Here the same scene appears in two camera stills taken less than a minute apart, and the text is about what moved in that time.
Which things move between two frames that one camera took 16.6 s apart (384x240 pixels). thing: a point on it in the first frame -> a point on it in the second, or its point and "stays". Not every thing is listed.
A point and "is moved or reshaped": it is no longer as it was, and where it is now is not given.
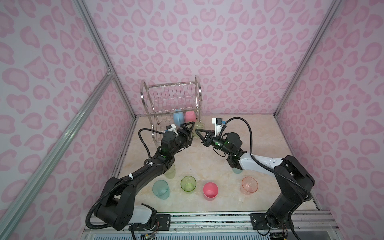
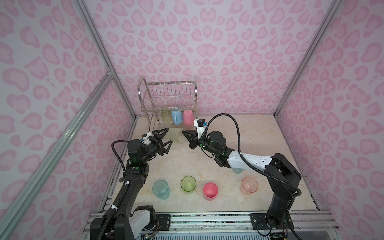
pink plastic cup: [190, 116] stays
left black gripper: [186, 136] -> [161, 150]
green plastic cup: [198, 125] is moved or reshaped
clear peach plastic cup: [249, 185] stays
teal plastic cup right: [237, 170] stays
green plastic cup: [188, 184] stays
